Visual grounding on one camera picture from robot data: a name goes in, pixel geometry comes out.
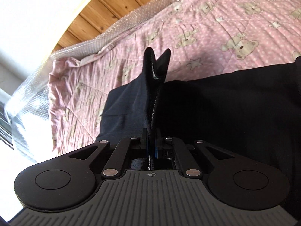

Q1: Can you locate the black garment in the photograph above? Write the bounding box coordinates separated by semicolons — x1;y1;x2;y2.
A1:
98;48;300;176

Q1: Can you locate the clear bubble wrap sheet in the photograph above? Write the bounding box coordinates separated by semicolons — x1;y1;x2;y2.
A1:
4;0;236;156

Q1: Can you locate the pink bear-print quilt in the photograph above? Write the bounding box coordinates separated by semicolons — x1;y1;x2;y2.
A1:
49;0;300;156

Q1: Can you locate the wooden headboard panel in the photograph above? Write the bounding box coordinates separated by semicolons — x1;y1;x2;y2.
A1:
53;0;151;52

